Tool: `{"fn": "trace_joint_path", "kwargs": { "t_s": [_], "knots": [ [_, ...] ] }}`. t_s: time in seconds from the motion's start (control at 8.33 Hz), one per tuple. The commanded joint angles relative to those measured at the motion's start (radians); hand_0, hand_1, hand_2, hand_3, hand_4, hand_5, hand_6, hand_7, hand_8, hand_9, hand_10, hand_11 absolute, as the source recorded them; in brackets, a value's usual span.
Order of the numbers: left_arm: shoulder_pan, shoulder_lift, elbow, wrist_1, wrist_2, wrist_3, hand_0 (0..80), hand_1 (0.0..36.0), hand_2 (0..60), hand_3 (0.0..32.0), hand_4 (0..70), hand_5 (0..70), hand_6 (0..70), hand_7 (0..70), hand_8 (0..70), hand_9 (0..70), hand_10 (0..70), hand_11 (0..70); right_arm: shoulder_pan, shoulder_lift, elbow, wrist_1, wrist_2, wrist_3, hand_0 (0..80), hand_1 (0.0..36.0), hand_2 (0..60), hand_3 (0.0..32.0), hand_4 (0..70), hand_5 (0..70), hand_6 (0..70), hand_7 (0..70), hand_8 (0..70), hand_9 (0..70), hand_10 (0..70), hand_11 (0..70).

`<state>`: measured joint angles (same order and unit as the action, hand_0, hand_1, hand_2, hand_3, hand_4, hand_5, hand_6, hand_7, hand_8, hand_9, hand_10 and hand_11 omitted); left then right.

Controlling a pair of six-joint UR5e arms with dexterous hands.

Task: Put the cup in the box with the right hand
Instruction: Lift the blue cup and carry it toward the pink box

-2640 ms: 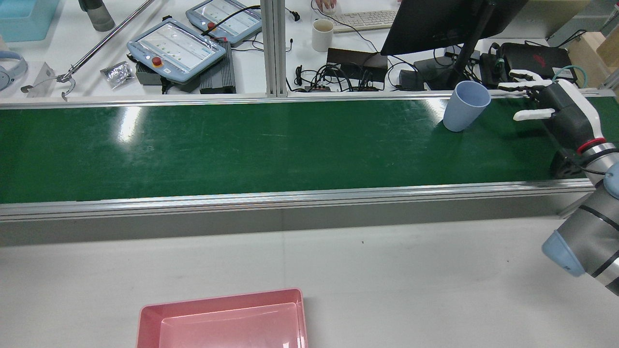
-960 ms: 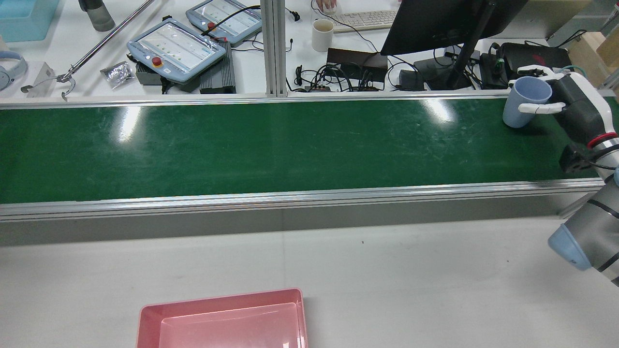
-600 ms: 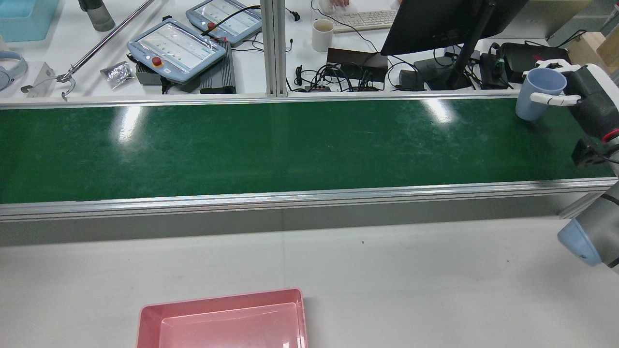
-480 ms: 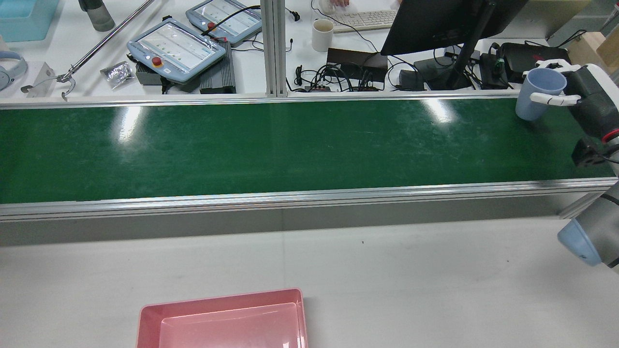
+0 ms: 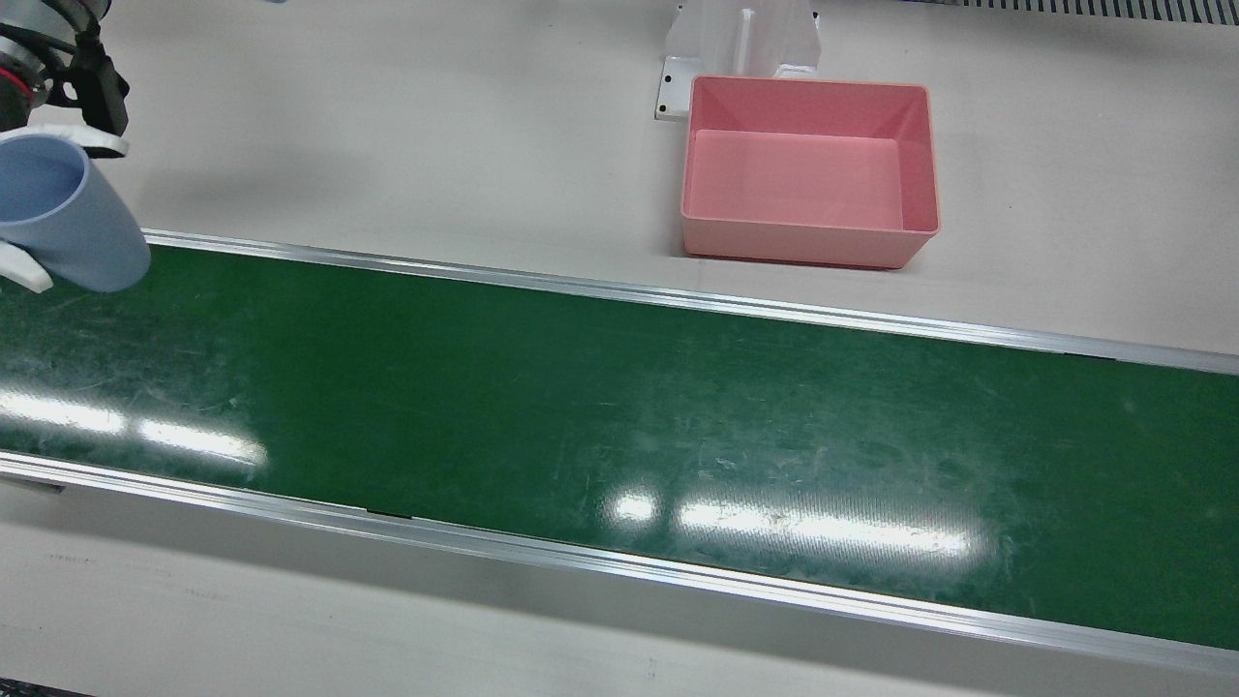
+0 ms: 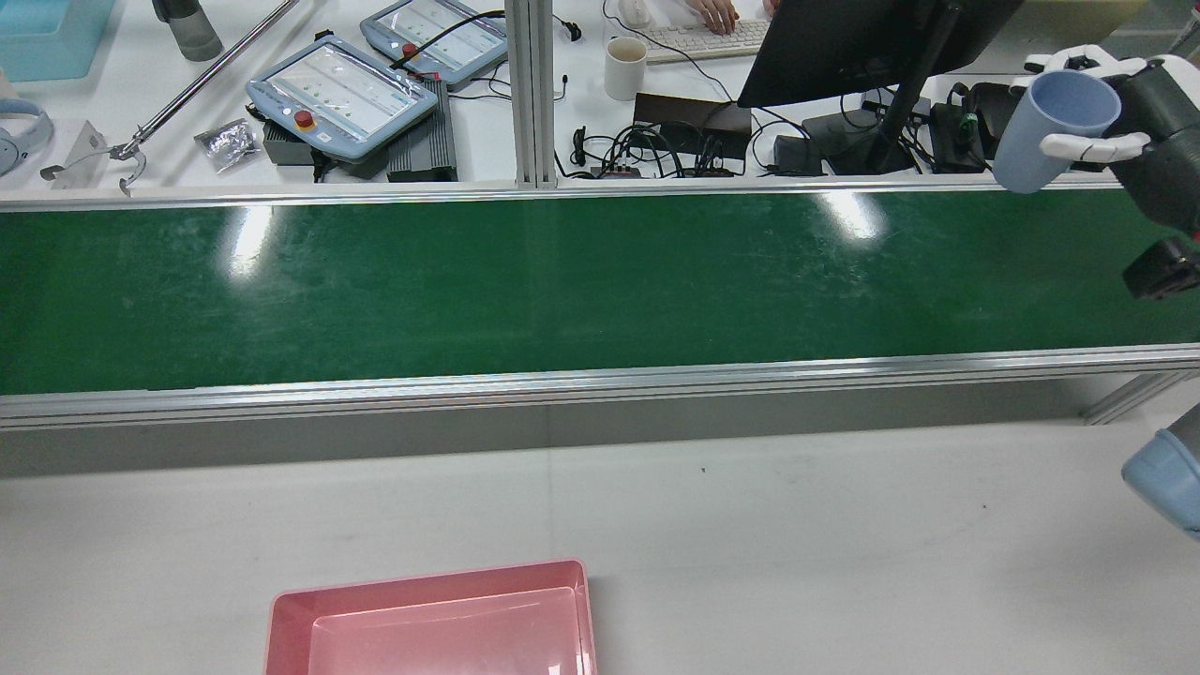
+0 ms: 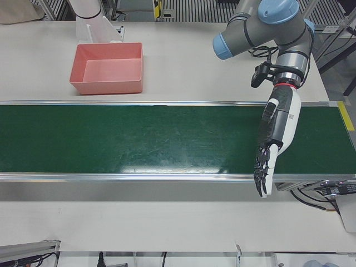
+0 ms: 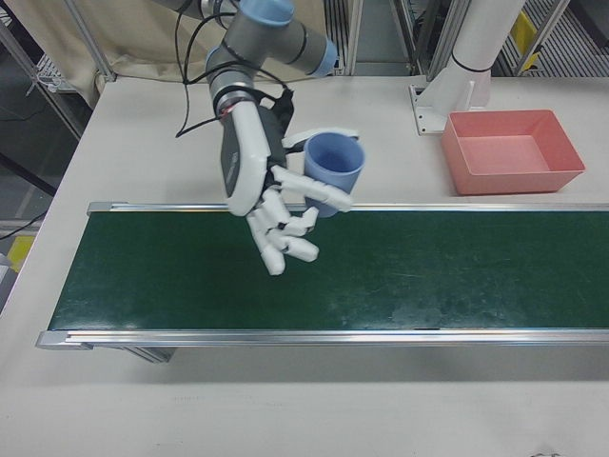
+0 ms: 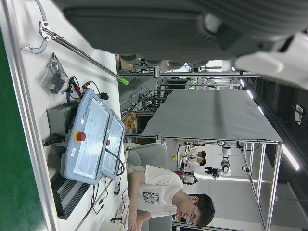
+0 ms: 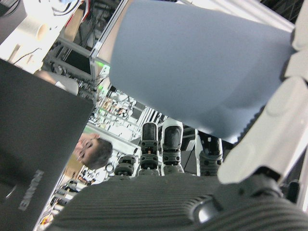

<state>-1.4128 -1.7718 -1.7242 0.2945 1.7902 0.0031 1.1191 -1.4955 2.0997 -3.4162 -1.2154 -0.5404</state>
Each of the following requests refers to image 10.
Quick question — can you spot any white paper roll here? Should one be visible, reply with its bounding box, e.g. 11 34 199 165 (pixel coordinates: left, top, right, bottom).
14 14 52 43

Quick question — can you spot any person head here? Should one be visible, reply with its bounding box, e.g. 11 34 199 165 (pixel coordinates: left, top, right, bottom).
74 134 114 170

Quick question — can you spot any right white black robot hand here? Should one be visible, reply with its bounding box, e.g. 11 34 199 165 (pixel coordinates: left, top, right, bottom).
51 0 308 231

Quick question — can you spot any light blue plastic cup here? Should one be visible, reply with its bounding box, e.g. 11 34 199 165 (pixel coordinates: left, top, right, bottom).
109 0 296 142

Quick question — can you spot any black monitor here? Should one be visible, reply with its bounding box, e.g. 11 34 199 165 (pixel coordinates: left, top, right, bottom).
0 59 94 231

